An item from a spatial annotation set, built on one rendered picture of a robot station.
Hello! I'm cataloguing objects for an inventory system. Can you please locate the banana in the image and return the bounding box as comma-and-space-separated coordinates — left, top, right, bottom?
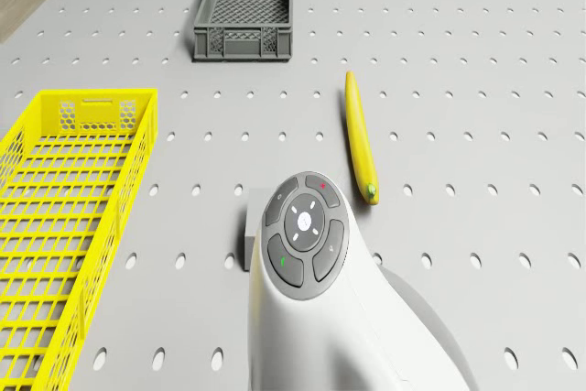
343, 70, 381, 206

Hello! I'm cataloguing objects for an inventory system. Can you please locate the yellow basket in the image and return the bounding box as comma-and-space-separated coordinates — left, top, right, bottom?
0, 87, 159, 391

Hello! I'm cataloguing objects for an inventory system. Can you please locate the dark grey basket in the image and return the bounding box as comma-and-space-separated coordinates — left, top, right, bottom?
191, 0, 294, 64

